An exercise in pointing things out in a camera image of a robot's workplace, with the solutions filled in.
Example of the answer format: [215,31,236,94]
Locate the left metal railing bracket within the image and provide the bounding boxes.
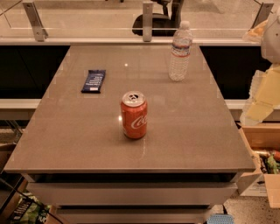
[22,0,48,42]

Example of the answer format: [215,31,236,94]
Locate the clear plastic water bottle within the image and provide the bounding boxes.
[169,21,193,81]

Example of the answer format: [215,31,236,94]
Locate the right metal railing bracket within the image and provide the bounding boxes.
[251,3,273,28]

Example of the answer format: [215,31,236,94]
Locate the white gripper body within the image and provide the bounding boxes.
[261,8,280,64]

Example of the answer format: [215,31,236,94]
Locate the green snack bag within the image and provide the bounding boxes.
[8,193,51,224]

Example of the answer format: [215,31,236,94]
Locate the cardboard box with snacks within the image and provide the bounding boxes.
[237,123,280,208]

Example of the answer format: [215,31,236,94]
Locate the metal railing bracket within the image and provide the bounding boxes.
[22,0,48,42]
[251,3,273,28]
[143,1,153,42]

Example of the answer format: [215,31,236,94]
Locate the blue mesh basket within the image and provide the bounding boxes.
[206,214,235,224]

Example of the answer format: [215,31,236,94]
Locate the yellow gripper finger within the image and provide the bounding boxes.
[242,20,268,43]
[240,64,280,125]

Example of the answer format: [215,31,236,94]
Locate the dark blue snack bar wrapper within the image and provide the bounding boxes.
[81,70,106,94]

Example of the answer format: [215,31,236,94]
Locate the grey table drawer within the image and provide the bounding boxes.
[56,208,211,224]
[27,183,237,206]

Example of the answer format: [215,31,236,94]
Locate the upper grey table drawer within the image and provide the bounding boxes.
[27,183,237,206]

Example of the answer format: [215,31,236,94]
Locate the middle metal railing bracket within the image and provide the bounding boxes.
[143,1,153,42]

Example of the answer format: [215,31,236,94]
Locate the lower grey table drawer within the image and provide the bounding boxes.
[56,208,211,224]

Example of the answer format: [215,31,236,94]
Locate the red cola can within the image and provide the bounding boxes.
[121,91,148,139]

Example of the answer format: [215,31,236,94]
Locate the black office chair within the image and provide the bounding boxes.
[131,0,186,37]

